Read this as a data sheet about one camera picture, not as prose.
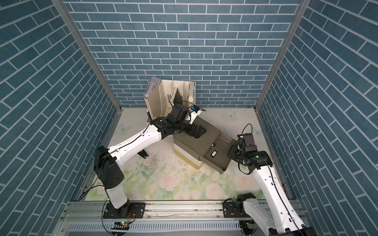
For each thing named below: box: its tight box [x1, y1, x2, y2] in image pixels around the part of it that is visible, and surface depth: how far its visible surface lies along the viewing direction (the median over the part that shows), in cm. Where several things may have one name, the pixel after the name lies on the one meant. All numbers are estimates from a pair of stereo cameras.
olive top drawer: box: [198, 132, 239, 175], surface depth 80 cm
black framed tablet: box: [169, 87, 183, 108], surface depth 101 cm
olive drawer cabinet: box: [173, 116, 221, 171], surface depth 77 cm
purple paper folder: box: [144, 75, 160, 99], surface depth 95 cm
